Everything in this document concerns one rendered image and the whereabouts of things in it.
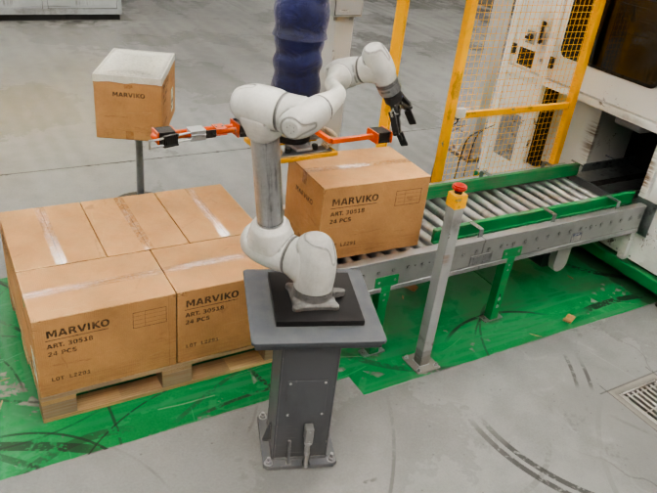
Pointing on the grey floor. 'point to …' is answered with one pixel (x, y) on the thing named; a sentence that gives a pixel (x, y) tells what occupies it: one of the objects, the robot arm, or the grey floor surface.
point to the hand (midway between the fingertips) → (408, 132)
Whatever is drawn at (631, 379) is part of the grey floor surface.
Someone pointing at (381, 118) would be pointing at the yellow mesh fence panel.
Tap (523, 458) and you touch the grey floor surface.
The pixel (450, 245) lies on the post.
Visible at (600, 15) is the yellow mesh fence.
